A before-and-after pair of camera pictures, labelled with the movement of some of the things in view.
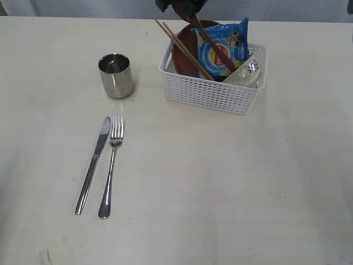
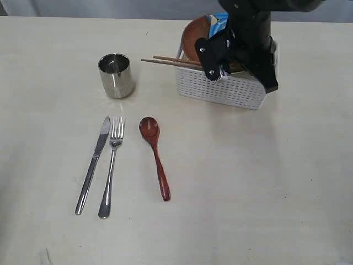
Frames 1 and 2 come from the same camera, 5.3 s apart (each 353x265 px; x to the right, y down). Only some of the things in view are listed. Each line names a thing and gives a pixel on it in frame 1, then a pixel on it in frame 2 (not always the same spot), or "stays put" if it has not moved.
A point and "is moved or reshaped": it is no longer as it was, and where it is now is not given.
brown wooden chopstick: x=187 y=50 to x=173 y=62
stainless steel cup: x=116 y=73 stays put
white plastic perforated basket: x=229 y=97 is moved or reshaped
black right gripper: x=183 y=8 to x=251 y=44
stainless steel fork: x=116 y=137 stays put
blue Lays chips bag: x=233 y=38 is moved or reshaped
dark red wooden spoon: x=188 y=14 to x=149 y=127
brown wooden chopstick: x=172 y=38 to x=177 y=59
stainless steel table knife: x=105 y=131 stays put
